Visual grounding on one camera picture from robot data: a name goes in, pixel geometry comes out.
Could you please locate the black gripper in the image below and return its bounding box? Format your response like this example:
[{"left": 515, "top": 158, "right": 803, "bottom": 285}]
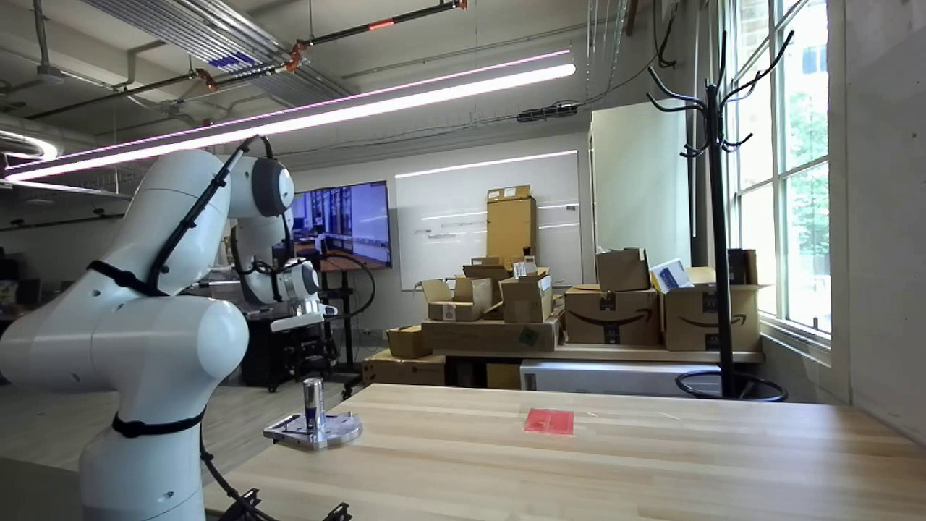
[{"left": 285, "top": 326, "right": 336, "bottom": 392}]

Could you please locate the black floor cabinet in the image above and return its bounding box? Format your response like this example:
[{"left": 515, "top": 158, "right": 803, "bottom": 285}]
[{"left": 236, "top": 320, "right": 314, "bottom": 389}]

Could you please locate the flat metal plate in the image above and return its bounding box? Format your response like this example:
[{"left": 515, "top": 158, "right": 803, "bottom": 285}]
[{"left": 261, "top": 407, "right": 365, "bottom": 455}]

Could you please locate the black TV stand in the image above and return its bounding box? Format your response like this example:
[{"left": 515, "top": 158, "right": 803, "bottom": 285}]
[{"left": 314, "top": 252, "right": 382, "bottom": 398}]

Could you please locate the large labelled cardboard box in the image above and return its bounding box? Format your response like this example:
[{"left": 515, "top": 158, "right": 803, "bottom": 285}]
[{"left": 362, "top": 347, "right": 449, "bottom": 387}]

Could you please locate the small cube cardboard box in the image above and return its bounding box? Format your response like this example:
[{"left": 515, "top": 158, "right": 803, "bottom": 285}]
[{"left": 385, "top": 323, "right": 434, "bottom": 360}]

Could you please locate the low small cardboard box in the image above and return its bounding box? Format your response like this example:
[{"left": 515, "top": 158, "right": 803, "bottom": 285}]
[{"left": 424, "top": 297, "right": 486, "bottom": 323}]

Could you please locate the open pale cardboard box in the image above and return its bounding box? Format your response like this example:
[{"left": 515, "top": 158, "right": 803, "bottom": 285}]
[{"left": 418, "top": 274, "right": 499, "bottom": 305}]

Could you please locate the long flat cardboard box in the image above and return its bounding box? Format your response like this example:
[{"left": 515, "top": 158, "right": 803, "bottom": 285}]
[{"left": 418, "top": 319, "right": 560, "bottom": 355}]

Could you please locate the white whiteboard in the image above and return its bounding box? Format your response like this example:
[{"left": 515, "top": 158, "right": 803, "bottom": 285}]
[{"left": 389, "top": 146, "right": 583, "bottom": 292}]

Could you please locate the shallow dark-topped cardboard box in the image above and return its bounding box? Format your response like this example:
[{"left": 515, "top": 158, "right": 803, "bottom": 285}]
[{"left": 460, "top": 255, "right": 512, "bottom": 284}]

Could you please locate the medium open cardboard box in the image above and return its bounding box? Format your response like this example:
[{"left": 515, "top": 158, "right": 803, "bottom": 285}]
[{"left": 498, "top": 271, "right": 556, "bottom": 326}]

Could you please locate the tall upright cardboard box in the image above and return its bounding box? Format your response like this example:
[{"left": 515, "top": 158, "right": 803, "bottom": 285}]
[{"left": 483, "top": 182, "right": 537, "bottom": 269}]

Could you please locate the long ceiling light strip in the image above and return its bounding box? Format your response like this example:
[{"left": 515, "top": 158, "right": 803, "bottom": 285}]
[{"left": 0, "top": 49, "right": 579, "bottom": 188}]

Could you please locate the cardboard box with smile print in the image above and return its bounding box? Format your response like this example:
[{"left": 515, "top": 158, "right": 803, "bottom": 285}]
[{"left": 560, "top": 284, "right": 664, "bottom": 349}]

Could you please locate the low bench table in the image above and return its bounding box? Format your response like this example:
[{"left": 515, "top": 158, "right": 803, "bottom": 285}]
[{"left": 443, "top": 340, "right": 763, "bottom": 389}]

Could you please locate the plain stacked cardboard box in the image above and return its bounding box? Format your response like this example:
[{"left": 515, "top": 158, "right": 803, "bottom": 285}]
[{"left": 592, "top": 246, "right": 650, "bottom": 294}]

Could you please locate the curved ceiling light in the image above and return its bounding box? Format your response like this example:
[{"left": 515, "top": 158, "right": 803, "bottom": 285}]
[{"left": 0, "top": 123, "right": 60, "bottom": 167}]

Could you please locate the red ceiling pipe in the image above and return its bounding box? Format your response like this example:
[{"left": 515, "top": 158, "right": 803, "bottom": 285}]
[{"left": 284, "top": 0, "right": 472, "bottom": 57}]

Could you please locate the white and blue package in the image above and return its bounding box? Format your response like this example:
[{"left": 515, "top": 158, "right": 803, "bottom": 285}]
[{"left": 650, "top": 258, "right": 695, "bottom": 292}]

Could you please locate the wide cardboard box with flap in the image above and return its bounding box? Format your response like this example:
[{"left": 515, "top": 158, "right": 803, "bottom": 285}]
[{"left": 660, "top": 264, "right": 763, "bottom": 353}]

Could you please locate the black coat rack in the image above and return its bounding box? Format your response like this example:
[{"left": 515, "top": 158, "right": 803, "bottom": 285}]
[{"left": 641, "top": 25, "right": 797, "bottom": 405}]

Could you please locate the large paned window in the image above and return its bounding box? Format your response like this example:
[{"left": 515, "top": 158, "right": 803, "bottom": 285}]
[{"left": 719, "top": 0, "right": 835, "bottom": 340}]

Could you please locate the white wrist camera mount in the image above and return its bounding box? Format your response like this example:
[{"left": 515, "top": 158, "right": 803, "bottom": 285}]
[{"left": 266, "top": 304, "right": 329, "bottom": 334}]

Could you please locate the black base cable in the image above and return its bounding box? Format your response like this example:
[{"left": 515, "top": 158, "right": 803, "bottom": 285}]
[{"left": 196, "top": 423, "right": 356, "bottom": 521}]

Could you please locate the large wall TV screen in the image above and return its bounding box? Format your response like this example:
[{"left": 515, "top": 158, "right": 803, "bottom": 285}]
[{"left": 285, "top": 178, "right": 394, "bottom": 271}]

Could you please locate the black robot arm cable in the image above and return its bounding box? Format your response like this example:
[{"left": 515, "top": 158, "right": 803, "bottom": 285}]
[{"left": 83, "top": 132, "right": 382, "bottom": 320}]

